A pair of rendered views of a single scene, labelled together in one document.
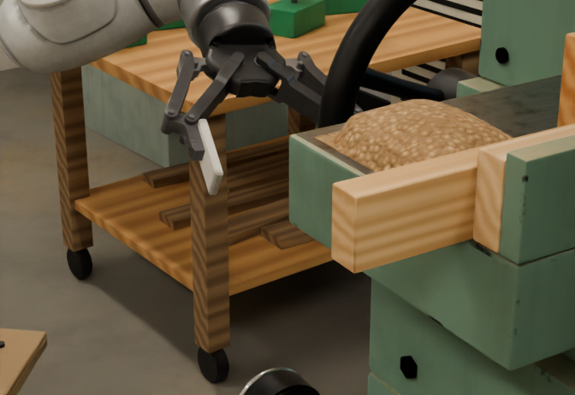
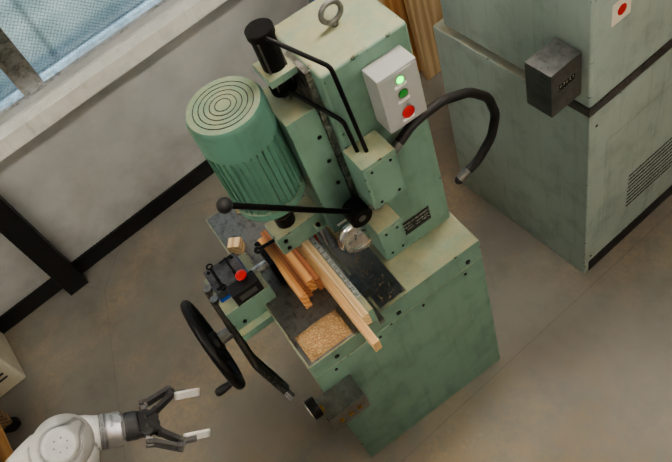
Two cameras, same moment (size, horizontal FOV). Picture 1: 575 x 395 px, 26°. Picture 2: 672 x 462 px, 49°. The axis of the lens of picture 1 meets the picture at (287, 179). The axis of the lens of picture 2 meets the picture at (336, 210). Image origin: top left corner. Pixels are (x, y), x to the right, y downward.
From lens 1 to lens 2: 1.56 m
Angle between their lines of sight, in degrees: 61
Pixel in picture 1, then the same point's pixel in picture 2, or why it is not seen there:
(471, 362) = not seen: hidden behind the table
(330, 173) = (325, 358)
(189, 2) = (116, 440)
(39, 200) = not seen: outside the picture
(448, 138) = (333, 328)
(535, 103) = (288, 313)
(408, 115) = (321, 336)
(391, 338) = not seen: hidden behind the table
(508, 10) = (240, 314)
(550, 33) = (255, 305)
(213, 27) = (134, 430)
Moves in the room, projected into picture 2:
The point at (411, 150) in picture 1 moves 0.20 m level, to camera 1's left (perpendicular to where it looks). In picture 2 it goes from (334, 336) to (336, 415)
